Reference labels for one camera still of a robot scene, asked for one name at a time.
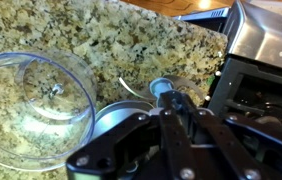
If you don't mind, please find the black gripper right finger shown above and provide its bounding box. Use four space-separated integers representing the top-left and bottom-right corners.
180 91 282 180

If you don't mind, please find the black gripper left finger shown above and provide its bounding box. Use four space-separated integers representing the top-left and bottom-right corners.
65 90 195 180

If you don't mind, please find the grey cone-shaped chopper lid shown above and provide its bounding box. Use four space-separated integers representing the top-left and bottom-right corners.
90 99 156 142

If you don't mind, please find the stainless steel gas stove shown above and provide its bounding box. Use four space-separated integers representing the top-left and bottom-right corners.
173 0 282 136

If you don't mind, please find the chopper blade with grey hub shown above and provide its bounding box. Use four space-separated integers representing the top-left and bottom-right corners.
118 74 206 108

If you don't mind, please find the clear glass chopper cup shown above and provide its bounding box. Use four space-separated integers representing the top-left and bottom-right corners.
0 48 98 173

